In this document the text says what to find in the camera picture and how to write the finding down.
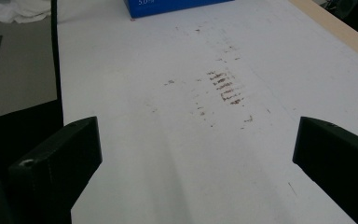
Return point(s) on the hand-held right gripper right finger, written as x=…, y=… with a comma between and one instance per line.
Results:
x=338, y=158

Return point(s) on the white cloth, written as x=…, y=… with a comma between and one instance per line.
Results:
x=15, y=11

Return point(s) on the blue torn cardboard box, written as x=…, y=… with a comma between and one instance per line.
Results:
x=174, y=6

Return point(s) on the dark furniture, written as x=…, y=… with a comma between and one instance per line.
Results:
x=354, y=14

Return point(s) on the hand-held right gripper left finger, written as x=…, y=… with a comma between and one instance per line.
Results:
x=52, y=168

